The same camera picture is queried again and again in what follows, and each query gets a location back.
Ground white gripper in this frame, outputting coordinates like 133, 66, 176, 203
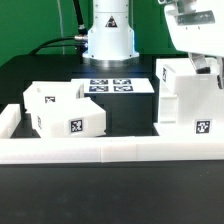
157, 0, 224, 89

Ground white drawer cabinet box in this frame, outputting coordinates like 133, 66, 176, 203
154, 58, 224, 137

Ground white front drawer with tag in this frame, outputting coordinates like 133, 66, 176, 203
31, 98, 106, 138

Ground white drawer with tag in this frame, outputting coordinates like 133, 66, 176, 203
31, 98, 106, 138
23, 81, 84, 113

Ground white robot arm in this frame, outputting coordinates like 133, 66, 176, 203
83, 0, 224, 88

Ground white plate with fiducial tags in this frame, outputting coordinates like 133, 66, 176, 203
71, 78, 154, 94

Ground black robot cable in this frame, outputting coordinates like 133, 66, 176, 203
29, 0, 89, 56

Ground white front fence wall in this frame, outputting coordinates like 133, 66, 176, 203
0, 136, 224, 164

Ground white fence wall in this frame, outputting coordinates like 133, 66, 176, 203
0, 104, 21, 139
0, 136, 224, 164

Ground white left fence wall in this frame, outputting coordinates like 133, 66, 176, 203
0, 104, 21, 139

